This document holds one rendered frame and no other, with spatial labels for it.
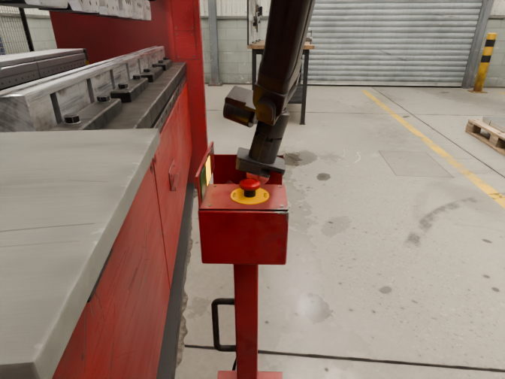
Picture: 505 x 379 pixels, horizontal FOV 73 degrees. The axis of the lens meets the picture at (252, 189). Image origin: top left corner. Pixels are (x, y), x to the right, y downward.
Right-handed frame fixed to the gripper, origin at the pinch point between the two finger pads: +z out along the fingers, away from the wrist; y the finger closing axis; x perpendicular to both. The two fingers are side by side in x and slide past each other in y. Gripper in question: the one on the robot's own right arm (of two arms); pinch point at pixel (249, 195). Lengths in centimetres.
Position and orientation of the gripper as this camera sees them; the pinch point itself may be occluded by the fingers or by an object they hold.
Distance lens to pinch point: 74.6
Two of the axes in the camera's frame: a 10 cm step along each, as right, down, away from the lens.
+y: -9.6, -2.5, -1.0
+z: -2.7, 8.6, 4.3
